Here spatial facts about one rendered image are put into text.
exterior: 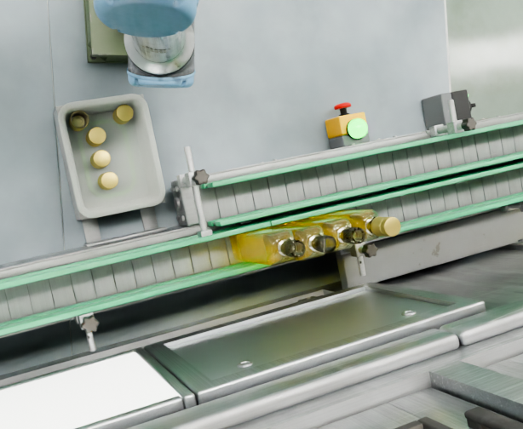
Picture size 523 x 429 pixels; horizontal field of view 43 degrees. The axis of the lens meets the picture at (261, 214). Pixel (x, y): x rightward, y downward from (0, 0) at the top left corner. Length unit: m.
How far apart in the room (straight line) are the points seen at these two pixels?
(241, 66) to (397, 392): 0.88
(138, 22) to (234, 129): 0.72
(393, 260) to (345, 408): 0.71
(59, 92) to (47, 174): 0.17
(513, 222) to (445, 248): 0.20
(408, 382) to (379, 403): 0.05
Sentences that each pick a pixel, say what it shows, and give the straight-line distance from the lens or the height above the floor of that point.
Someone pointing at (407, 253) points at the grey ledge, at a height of 0.88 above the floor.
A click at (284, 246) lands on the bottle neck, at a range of 1.12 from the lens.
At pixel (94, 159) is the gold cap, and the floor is 0.81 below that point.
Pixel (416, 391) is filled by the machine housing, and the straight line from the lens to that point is 0.89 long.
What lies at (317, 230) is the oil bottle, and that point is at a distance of 1.18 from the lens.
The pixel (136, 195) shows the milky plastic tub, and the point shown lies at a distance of 1.40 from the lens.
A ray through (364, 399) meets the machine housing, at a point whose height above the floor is 1.43.
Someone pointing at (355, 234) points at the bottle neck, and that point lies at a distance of 1.18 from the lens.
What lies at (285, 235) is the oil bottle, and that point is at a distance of 1.15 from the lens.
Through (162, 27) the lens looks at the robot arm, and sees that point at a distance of 0.82.
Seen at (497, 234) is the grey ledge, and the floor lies 0.88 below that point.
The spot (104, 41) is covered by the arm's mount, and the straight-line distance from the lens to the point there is 1.38.
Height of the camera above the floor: 2.14
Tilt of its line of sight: 68 degrees down
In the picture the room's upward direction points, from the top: 89 degrees clockwise
